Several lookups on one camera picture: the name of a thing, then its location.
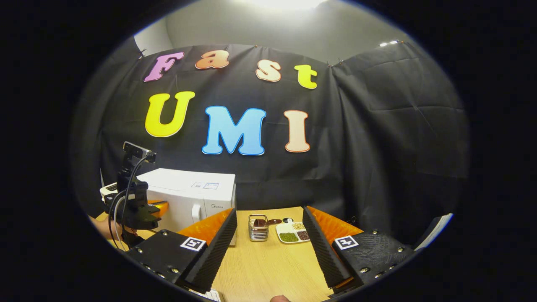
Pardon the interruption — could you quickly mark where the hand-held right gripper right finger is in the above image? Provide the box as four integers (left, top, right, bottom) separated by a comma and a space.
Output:
302, 206, 416, 294

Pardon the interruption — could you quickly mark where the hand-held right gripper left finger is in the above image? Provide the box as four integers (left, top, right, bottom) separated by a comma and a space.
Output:
126, 208, 238, 294

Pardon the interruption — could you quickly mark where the white microwave oven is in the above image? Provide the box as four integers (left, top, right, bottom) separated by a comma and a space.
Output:
136, 168, 237, 246

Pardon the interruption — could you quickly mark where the white plate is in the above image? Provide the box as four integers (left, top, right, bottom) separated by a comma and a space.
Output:
188, 288, 223, 302

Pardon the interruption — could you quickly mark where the metal wire basket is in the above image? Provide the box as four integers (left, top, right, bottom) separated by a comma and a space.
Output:
248, 214, 269, 242

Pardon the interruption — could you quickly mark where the black cable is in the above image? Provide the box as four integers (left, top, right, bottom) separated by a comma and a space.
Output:
108, 155, 148, 249

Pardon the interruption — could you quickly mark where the white toaster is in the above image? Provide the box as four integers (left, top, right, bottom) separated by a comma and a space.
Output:
100, 182, 119, 203

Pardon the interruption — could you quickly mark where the white divided dish with beans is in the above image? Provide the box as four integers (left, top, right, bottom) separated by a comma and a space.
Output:
276, 218, 311, 244

